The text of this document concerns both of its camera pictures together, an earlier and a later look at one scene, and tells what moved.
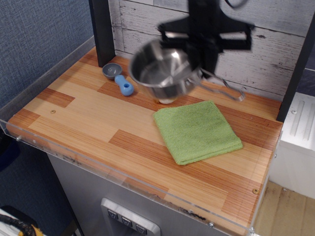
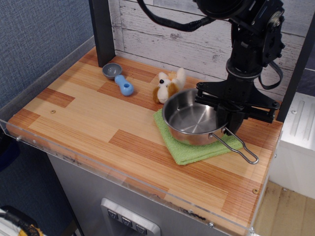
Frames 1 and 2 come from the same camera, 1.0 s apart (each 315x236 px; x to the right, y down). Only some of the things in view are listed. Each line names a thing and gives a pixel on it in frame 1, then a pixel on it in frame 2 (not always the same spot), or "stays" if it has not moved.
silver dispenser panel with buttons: x=117 y=220 stays
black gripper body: x=204 y=24 → x=236 y=99
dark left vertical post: x=100 y=19 stays
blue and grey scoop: x=112 y=71 stays
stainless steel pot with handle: x=160 y=70 → x=190 y=122
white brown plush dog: x=166 y=101 → x=169 y=84
